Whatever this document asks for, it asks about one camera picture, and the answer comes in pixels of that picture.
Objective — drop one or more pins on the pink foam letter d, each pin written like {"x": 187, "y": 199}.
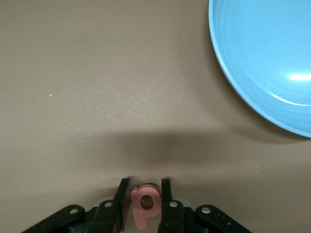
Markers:
{"x": 138, "y": 213}

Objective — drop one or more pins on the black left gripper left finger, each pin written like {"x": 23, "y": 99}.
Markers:
{"x": 107, "y": 218}

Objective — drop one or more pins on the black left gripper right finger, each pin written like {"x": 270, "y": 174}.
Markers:
{"x": 175, "y": 218}

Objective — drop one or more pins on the brown table cover sheet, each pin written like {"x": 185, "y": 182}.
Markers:
{"x": 73, "y": 72}

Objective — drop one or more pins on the blue round plate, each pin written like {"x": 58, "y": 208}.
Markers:
{"x": 262, "y": 48}

